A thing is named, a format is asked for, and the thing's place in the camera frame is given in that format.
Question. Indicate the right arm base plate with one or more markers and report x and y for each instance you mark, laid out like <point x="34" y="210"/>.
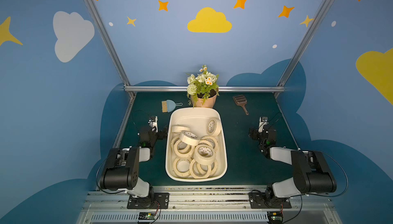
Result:
<point x="261" y="201"/>

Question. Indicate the white plastic storage box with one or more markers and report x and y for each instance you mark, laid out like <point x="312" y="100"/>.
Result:
<point x="197" y="120"/>

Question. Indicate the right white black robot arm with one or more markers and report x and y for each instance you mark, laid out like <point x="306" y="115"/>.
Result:
<point x="310" y="171"/>

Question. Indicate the green circuit board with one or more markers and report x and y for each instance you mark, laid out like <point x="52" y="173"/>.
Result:
<point x="146" y="217"/>
<point x="275" y="218"/>

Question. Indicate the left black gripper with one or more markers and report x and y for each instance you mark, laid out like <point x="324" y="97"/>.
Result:
<point x="160" y="133"/>

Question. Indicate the brown slotted scoop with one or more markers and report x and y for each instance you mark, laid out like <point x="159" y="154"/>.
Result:
<point x="241" y="101"/>

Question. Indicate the left aluminium frame post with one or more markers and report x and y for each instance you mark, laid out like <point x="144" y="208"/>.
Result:
<point x="93" y="10"/>

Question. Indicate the potted white flower plant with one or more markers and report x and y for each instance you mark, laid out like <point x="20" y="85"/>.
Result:
<point x="202" y="90"/>

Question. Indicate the left green circuit board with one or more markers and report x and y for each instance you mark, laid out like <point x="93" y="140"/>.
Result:
<point x="146" y="217"/>

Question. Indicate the right green circuit board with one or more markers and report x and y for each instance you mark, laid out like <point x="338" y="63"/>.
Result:
<point x="275" y="218"/>

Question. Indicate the aluminium front rail bed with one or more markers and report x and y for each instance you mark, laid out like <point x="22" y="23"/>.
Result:
<point x="206" y="205"/>

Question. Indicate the left side aluminium rail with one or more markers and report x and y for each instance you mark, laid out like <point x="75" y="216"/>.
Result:
<point x="123" y="125"/>

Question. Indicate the right aluminium frame post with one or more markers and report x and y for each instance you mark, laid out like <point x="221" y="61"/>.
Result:
<point x="312" y="29"/>

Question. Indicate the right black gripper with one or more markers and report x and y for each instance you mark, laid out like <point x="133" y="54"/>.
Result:
<point x="255" y="133"/>

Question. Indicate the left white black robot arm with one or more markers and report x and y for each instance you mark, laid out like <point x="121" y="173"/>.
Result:
<point x="120" y="170"/>

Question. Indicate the aluminium frame post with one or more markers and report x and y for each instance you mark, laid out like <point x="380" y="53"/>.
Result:
<point x="93" y="10"/>
<point x="312" y="29"/>

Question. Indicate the small blue dustpan brush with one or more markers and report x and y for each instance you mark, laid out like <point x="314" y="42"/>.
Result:
<point x="169" y="105"/>

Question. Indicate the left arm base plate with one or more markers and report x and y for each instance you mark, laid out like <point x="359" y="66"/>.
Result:
<point x="160" y="200"/>

